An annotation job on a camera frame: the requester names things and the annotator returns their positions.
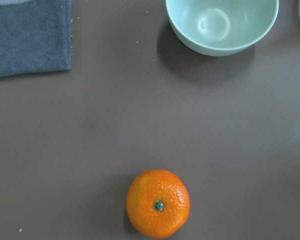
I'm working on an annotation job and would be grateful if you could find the orange tangerine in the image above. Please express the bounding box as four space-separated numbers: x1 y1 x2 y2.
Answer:
125 169 190 239

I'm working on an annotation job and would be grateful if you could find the mint green bowl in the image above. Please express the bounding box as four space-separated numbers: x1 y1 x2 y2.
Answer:
165 0 279 57

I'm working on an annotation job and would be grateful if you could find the grey folded cloth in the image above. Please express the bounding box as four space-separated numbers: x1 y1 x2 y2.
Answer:
0 0 72 78

